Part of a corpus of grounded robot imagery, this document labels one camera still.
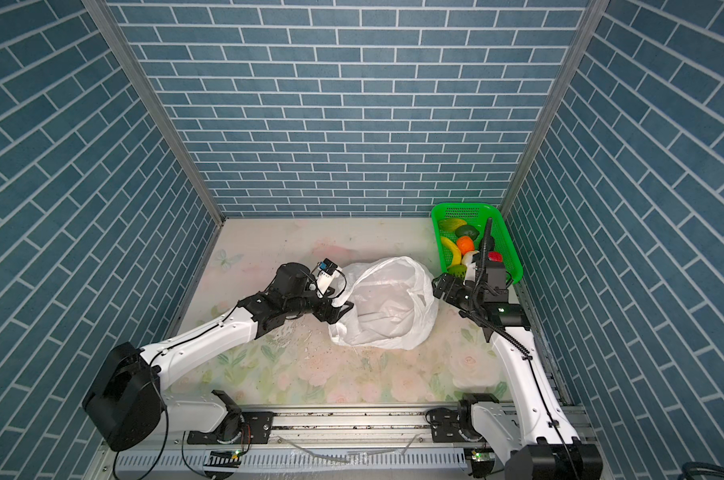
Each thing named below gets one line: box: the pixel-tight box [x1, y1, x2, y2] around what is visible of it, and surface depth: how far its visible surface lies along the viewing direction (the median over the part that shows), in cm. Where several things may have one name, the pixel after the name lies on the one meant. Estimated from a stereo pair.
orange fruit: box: [457, 236, 474, 255], surface depth 107 cm
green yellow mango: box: [438, 218, 467, 232], surface depth 117 cm
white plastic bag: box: [328, 256, 439, 351], surface depth 84 cm
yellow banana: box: [442, 236, 462, 266], surface depth 110 cm
